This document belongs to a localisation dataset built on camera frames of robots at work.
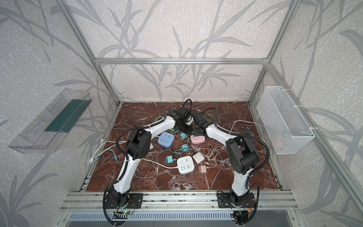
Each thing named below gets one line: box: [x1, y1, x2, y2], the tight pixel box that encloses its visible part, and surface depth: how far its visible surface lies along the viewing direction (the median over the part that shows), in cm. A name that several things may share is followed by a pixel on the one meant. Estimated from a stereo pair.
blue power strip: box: [157, 131, 175, 149], surface depth 96 cm
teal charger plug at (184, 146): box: [181, 143, 190, 153], surface depth 93 cm
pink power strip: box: [190, 134, 206, 144], surface depth 98 cm
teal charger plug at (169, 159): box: [164, 155, 177, 165], surface depth 88 cm
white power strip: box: [176, 155, 195, 175], surface depth 86 cm
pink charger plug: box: [198, 165, 207, 173], surface depth 85 cm
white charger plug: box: [192, 151, 206, 165], surface depth 88 cm
